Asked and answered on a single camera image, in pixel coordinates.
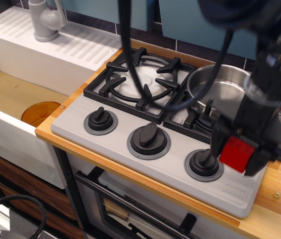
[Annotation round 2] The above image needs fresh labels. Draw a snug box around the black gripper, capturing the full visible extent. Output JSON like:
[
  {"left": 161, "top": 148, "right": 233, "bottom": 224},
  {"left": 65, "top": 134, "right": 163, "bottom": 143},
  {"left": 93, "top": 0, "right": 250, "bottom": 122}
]
[{"left": 210, "top": 82, "right": 281, "bottom": 176}]

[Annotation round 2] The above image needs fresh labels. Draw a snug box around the red cube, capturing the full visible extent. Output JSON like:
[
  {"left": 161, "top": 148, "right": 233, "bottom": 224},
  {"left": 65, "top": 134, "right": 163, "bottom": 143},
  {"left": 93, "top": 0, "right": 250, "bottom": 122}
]
[{"left": 219, "top": 136, "right": 255, "bottom": 173}]

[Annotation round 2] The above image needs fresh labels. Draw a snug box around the stainless steel pan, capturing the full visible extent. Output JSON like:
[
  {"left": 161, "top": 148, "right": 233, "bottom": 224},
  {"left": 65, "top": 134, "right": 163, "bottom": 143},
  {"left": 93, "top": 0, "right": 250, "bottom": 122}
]
[{"left": 187, "top": 65, "right": 250, "bottom": 120}]

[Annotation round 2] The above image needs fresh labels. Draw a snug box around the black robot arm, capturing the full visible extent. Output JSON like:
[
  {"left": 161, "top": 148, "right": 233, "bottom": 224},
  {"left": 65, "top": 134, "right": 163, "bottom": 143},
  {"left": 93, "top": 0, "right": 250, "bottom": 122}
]
[{"left": 199, "top": 0, "right": 281, "bottom": 176}]

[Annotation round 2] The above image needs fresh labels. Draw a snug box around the black right stove knob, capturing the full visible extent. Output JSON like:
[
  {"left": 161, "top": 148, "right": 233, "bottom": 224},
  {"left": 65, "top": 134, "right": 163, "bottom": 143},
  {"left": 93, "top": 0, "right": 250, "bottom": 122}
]
[{"left": 184, "top": 149, "right": 224, "bottom": 182}]

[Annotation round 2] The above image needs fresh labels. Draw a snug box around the black stove knob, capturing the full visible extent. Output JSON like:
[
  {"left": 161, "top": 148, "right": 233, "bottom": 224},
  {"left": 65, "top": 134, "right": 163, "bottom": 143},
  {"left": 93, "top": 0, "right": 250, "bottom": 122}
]
[
  {"left": 127, "top": 122, "right": 171, "bottom": 160},
  {"left": 83, "top": 107, "right": 118, "bottom": 135},
  {"left": 184, "top": 149, "right": 224, "bottom": 182}
]

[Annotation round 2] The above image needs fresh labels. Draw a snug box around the grey stove top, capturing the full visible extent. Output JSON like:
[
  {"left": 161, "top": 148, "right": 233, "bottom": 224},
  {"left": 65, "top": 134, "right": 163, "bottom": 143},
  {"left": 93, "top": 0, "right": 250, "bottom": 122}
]
[{"left": 51, "top": 92, "right": 264, "bottom": 218}]

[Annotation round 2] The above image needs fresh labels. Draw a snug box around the black middle stove knob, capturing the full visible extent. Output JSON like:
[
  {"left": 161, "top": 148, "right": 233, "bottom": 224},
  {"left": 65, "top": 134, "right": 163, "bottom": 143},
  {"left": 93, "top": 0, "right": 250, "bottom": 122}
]
[{"left": 127, "top": 122, "right": 171, "bottom": 160}]

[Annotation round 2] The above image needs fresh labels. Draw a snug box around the black left stove knob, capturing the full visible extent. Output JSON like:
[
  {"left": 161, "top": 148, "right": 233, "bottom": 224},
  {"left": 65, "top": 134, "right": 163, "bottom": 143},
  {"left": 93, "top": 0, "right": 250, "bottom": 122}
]
[{"left": 83, "top": 107, "right": 118, "bottom": 135}]

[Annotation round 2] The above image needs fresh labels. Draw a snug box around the black right burner grate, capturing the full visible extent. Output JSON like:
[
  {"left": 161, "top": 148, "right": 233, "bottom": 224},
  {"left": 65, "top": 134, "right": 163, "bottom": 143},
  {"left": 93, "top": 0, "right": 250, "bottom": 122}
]
[{"left": 163, "top": 107, "right": 212, "bottom": 144}]

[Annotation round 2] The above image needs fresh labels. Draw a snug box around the black burner grate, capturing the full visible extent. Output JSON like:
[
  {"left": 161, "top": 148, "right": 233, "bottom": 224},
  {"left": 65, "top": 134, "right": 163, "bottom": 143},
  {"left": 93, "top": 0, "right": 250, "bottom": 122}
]
[
  {"left": 163, "top": 107, "right": 212, "bottom": 144},
  {"left": 84, "top": 47, "right": 197, "bottom": 124}
]

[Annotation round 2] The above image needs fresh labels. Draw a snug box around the black left burner grate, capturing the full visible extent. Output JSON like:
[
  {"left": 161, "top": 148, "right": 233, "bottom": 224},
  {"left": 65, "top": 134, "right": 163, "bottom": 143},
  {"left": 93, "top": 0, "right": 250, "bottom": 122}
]
[{"left": 84, "top": 47, "right": 197, "bottom": 124}]

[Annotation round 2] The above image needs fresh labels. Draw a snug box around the grey toy faucet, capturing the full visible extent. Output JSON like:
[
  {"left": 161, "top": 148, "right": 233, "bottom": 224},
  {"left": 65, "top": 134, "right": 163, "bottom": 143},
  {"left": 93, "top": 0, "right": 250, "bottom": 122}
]
[{"left": 28, "top": 0, "right": 67, "bottom": 42}]

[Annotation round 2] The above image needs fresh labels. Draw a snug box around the white sink unit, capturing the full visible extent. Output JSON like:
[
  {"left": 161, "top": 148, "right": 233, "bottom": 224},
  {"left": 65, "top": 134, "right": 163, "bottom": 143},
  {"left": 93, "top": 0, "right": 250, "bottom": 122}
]
[{"left": 0, "top": 6, "right": 121, "bottom": 189}]

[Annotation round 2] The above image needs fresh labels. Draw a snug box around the oven door with handle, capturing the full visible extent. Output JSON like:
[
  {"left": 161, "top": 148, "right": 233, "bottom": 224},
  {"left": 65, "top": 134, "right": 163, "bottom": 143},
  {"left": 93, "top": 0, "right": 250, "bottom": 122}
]
[{"left": 69, "top": 155, "right": 243, "bottom": 239}]

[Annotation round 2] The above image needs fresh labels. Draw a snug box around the black braided cable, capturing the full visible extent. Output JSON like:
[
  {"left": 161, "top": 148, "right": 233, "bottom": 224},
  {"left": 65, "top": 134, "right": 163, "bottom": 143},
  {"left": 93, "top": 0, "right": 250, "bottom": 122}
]
[
  {"left": 0, "top": 194, "right": 47, "bottom": 239},
  {"left": 116, "top": 0, "right": 235, "bottom": 112}
]

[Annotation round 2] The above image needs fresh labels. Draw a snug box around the black braided cable lower left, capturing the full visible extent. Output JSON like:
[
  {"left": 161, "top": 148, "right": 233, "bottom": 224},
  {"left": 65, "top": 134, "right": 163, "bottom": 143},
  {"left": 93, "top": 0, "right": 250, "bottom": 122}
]
[{"left": 0, "top": 194, "right": 47, "bottom": 239}]

